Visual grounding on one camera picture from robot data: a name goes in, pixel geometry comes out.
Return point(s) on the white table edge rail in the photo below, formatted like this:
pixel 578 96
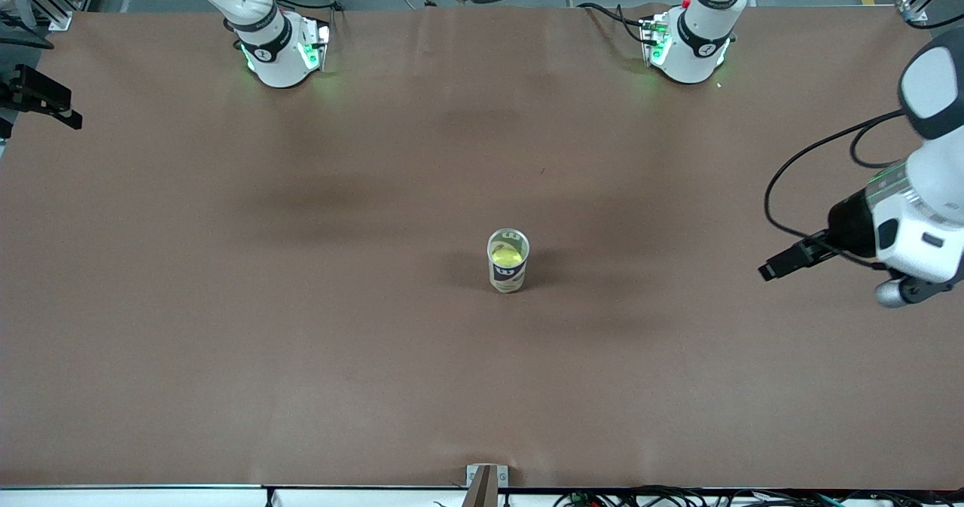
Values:
pixel 151 498

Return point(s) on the metal bracket with post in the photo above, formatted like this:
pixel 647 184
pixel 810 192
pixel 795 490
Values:
pixel 486 488

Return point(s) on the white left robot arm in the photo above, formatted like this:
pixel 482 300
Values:
pixel 922 228

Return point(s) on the clear labelled tennis ball can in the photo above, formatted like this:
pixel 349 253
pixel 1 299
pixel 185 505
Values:
pixel 508 272

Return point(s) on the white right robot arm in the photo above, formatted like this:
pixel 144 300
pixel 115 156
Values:
pixel 279 62

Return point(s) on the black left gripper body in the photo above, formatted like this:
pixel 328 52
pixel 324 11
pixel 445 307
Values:
pixel 849 227

